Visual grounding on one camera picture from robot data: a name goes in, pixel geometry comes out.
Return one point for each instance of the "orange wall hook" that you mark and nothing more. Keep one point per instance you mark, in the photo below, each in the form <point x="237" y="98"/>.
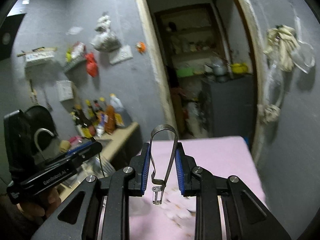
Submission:
<point x="140" y="47"/>

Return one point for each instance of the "blue plastic bag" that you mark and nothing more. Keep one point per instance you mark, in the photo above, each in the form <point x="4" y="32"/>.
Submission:
<point x="246" y="141"/>

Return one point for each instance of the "pink floral tablecloth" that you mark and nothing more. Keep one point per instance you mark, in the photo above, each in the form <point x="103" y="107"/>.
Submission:
<point x="212" y="155"/>

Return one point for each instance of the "metal faucet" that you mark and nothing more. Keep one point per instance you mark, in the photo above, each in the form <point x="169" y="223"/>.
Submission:
<point x="36" y="142"/>

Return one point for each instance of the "red snack packet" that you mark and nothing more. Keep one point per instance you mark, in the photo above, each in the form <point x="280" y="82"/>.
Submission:
<point x="78" y="48"/>

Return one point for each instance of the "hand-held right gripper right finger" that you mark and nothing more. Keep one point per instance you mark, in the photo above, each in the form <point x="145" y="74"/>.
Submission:
<point x="179" y="172"/>

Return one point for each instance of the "white hanging holder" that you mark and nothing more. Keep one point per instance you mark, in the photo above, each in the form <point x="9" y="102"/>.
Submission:
<point x="65" y="91"/>

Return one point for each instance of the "yellow snack packet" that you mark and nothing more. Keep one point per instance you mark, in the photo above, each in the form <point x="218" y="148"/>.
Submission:
<point x="68" y="55"/>

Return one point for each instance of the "beige kitchen counter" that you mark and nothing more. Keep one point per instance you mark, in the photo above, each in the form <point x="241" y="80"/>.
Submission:
<point x="120" y="140"/>

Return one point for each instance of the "cream door frame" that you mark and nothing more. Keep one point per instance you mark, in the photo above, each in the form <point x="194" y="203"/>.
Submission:
<point x="155" y="67"/>

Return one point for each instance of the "white knotted plastic bag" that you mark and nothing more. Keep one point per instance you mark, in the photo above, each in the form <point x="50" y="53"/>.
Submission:
<point x="103" y="22"/>

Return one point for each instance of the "cream rubber gloves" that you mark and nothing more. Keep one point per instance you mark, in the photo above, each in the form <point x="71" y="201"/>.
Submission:
<point x="285" y="52"/>

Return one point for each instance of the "metal tongs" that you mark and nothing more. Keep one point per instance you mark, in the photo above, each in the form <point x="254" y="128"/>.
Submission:
<point x="172" y="156"/>

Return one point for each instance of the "pink soap box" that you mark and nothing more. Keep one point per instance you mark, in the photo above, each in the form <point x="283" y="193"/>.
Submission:
<point x="76" y="141"/>

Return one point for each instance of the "clear bag of dried goods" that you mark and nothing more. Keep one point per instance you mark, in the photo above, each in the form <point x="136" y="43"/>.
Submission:
<point x="106" y="42"/>

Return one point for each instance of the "wooden shelf unit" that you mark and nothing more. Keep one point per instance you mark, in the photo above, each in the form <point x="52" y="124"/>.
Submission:
<point x="192" y="27"/>

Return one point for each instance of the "person's left hand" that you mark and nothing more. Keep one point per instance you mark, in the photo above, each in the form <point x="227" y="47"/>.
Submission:
<point x="37" y="207"/>

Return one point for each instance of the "yellow label sauce bottle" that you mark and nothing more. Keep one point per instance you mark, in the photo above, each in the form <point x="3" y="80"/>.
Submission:
<point x="85" y="125"/>

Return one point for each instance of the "hanging metal utensil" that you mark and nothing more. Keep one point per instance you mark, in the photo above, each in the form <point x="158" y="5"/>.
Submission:
<point x="47" y="102"/>

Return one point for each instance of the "yellow bowl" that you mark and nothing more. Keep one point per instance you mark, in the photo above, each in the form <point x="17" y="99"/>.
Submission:
<point x="239" y="68"/>

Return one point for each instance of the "clear sauce bottle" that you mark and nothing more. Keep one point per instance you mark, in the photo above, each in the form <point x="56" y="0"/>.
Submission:
<point x="102" y="103"/>

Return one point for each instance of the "white blue packet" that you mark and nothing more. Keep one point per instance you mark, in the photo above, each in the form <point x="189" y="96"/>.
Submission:
<point x="101" y="126"/>

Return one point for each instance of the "black range hood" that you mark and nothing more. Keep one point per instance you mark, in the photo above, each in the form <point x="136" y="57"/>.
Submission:
<point x="10" y="37"/>

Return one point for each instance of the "yellow sponge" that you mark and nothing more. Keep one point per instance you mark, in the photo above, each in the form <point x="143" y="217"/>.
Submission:
<point x="64" y="146"/>

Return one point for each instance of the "cream knotted rag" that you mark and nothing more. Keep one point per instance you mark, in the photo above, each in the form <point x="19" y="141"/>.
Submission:
<point x="268" y="113"/>

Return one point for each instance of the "white wall basket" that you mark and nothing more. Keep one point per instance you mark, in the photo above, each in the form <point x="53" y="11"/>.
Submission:
<point x="40" y="56"/>

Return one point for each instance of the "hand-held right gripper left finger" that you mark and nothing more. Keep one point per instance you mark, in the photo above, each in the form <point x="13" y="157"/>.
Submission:
<point x="147" y="170"/>

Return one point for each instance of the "wooden spatula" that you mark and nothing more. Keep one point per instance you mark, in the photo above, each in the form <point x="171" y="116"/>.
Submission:
<point x="33" y="95"/>

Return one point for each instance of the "plastic oil jug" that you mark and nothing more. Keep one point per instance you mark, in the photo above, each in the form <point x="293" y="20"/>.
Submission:
<point x="117" y="107"/>

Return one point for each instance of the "red plastic bag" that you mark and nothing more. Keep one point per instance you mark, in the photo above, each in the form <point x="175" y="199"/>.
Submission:
<point x="91" y="65"/>

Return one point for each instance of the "black round pan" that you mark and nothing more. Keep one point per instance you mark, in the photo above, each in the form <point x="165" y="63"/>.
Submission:
<point x="45" y="120"/>

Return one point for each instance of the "metal pot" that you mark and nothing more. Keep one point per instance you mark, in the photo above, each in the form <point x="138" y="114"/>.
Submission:
<point x="218" y="69"/>

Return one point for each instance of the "orange seasoning packet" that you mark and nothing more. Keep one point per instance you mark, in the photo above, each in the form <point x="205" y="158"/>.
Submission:
<point x="110" y="120"/>

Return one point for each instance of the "green box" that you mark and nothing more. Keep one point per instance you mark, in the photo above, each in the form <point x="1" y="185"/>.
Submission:
<point x="185" y="72"/>

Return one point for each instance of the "white wall switch panel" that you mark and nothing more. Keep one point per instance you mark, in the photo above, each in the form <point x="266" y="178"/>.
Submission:
<point x="121" y="55"/>

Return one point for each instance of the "person's left forearm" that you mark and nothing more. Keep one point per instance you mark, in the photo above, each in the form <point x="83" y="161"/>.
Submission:
<point x="12" y="222"/>

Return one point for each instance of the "grey wall rack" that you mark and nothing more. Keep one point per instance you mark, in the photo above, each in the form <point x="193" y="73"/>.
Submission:
<point x="75" y="65"/>

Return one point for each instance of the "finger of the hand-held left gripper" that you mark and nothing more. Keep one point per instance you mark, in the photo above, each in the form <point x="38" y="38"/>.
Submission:
<point x="80" y="147"/>
<point x="85" y="153"/>

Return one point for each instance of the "dark pump bottle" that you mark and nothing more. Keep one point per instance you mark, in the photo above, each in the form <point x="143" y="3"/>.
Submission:
<point x="75" y="118"/>

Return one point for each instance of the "grey cabinet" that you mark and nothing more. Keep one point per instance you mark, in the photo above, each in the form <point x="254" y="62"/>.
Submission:
<point x="230" y="105"/>

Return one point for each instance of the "dark sauce bottle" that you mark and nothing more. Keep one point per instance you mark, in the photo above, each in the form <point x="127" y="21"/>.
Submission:
<point x="90" y="112"/>
<point x="97" y="110"/>

